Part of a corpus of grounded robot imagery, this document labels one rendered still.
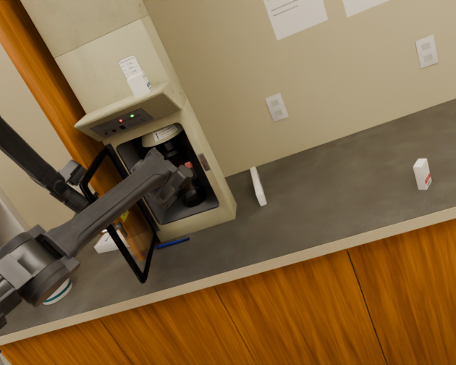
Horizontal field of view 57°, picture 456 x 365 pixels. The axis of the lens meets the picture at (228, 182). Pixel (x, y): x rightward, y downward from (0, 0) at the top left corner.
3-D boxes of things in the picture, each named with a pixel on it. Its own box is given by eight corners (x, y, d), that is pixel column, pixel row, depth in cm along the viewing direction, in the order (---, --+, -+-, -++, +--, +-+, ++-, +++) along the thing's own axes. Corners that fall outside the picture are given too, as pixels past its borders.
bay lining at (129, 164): (170, 194, 185) (132, 122, 170) (224, 175, 179) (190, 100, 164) (158, 225, 163) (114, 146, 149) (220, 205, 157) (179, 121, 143)
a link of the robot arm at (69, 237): (160, 133, 97) (192, 162, 97) (140, 167, 107) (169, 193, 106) (-10, 253, 65) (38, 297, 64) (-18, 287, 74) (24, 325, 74)
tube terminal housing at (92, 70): (171, 209, 189) (82, 45, 158) (238, 187, 181) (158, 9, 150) (160, 242, 167) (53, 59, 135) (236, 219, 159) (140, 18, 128)
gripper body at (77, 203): (81, 214, 139) (61, 200, 137) (99, 194, 136) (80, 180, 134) (74, 224, 133) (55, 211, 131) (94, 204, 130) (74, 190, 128)
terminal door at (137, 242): (157, 234, 163) (105, 145, 147) (145, 285, 136) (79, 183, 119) (155, 235, 163) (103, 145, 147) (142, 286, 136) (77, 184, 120)
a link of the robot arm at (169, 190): (127, 172, 100) (161, 203, 100) (143, 155, 101) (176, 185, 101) (144, 193, 142) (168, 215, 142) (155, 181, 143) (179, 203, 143)
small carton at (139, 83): (138, 94, 136) (129, 77, 133) (152, 87, 135) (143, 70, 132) (135, 98, 131) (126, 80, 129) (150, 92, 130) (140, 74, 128)
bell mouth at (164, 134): (148, 134, 166) (142, 122, 164) (188, 119, 162) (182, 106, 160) (137, 152, 150) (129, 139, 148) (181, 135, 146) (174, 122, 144)
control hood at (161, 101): (100, 140, 148) (85, 114, 144) (183, 107, 140) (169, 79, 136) (88, 153, 138) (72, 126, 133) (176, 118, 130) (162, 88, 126)
